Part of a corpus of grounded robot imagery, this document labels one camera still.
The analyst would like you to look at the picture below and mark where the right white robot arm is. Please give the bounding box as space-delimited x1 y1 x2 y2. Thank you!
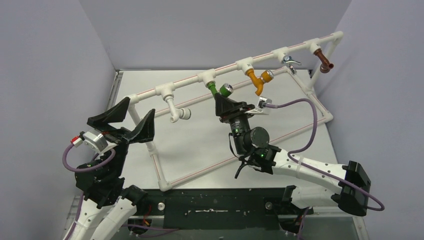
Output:
214 93 373 217

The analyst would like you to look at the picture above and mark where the chrome metal faucet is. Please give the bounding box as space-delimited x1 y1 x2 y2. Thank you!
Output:
281 55 302 76

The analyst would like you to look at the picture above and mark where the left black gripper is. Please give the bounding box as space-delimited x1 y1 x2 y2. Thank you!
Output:
90 96 155 177

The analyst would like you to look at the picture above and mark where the white PVC pipe frame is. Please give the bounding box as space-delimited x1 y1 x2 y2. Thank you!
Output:
126 31 344 193

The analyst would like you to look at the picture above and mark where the brown plastic faucet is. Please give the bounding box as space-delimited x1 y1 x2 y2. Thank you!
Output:
313 48 334 74

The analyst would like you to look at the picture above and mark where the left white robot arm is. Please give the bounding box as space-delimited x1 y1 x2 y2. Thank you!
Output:
62 97 156 240

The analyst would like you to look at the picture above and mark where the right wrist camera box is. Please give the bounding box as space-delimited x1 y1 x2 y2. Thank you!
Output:
245 96 272 116

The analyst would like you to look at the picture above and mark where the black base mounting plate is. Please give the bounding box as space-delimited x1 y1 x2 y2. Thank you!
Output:
96 187 332 233

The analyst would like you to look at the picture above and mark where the green plastic faucet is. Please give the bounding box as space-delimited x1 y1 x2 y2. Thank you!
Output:
206 82 234 98

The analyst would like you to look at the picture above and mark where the orange plastic faucet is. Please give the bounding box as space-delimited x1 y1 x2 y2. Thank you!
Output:
245 68 274 96

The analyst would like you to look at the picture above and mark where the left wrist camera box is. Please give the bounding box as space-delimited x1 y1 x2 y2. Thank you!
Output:
70 129 108 154

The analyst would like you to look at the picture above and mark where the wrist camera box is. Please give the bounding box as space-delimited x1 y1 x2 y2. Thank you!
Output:
245 96 272 116
70 129 108 154

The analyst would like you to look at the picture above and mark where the white plastic faucet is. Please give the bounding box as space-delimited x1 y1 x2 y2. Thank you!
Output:
164 95 192 123

